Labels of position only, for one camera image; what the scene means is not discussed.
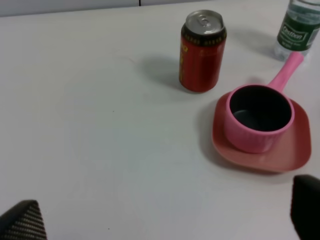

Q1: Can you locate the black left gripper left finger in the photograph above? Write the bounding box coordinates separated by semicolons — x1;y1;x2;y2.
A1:
0;199;48;240

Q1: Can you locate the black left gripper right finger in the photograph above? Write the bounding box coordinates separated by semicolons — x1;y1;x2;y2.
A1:
290;174;320;240

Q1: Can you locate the pink toy saucepan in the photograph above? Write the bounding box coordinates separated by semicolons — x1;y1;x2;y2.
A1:
224;51;304;154

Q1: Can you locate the pink square plate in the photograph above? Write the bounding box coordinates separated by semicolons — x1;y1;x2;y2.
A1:
212;93;312;173

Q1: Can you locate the clear water bottle green label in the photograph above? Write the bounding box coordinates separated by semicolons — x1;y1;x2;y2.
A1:
274;0;320;61

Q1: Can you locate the red soda can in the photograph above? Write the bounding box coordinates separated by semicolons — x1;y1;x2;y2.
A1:
179;9;227;93

